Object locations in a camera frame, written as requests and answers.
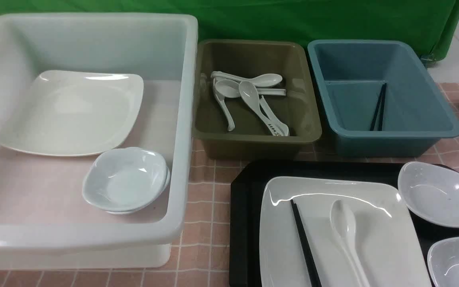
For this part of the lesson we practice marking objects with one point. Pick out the white bowl in tub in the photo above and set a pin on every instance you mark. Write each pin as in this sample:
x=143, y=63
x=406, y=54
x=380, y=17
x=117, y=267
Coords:
x=124, y=179
x=165, y=184

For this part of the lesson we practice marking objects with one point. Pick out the white square plate in tub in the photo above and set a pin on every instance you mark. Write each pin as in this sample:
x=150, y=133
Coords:
x=73, y=113

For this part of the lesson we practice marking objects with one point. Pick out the large white plastic tub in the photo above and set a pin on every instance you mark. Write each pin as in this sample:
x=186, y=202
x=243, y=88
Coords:
x=44, y=221

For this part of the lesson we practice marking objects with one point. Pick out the blue plastic bin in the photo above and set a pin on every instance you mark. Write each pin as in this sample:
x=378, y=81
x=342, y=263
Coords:
x=349, y=74

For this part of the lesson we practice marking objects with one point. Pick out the lower white bowl in tub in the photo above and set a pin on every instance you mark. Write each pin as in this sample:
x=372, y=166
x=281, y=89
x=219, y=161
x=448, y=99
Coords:
x=165, y=184

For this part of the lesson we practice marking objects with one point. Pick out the white spoon top of bin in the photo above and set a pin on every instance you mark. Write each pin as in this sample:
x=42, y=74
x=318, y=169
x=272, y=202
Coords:
x=266, y=80

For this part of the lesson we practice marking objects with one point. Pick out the olive green plastic bin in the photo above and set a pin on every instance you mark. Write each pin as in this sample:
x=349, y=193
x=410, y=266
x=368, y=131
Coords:
x=251, y=140

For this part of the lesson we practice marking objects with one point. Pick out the white ceramic spoon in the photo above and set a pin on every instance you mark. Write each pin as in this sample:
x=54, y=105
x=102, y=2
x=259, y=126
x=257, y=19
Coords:
x=343, y=224

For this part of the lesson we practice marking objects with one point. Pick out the upper white bowl in tub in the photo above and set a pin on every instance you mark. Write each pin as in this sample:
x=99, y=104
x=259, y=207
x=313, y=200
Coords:
x=124, y=179

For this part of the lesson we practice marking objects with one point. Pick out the white spoon of bin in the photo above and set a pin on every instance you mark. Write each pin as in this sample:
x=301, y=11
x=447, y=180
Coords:
x=266, y=80
x=260, y=107
x=221, y=101

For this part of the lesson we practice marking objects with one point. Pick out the white spoon under others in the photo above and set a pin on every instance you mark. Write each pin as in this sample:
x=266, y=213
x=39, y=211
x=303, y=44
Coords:
x=271, y=92

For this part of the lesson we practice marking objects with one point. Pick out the white spoon left of bin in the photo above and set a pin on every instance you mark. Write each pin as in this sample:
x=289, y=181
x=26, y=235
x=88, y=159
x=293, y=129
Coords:
x=221, y=101

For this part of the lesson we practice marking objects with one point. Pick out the black plastic serving tray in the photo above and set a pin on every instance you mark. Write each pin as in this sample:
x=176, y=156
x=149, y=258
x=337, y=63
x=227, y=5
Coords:
x=246, y=200

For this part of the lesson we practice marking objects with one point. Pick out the green backdrop cloth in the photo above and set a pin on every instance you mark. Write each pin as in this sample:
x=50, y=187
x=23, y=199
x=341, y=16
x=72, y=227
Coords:
x=426, y=25

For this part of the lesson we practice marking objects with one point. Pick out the white spoon centre of bin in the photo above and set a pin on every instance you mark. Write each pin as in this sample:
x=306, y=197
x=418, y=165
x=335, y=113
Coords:
x=260, y=107

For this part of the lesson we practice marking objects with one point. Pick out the black chopstick in blue bin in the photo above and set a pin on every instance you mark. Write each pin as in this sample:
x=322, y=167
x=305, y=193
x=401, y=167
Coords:
x=373, y=125

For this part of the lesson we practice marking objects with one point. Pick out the white square rice plate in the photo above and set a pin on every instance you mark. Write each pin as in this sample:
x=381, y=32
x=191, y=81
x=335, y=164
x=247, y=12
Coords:
x=386, y=240

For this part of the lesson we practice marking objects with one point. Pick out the white bowl tray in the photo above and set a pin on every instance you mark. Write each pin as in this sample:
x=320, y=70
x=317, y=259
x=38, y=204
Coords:
x=430, y=192
x=443, y=262

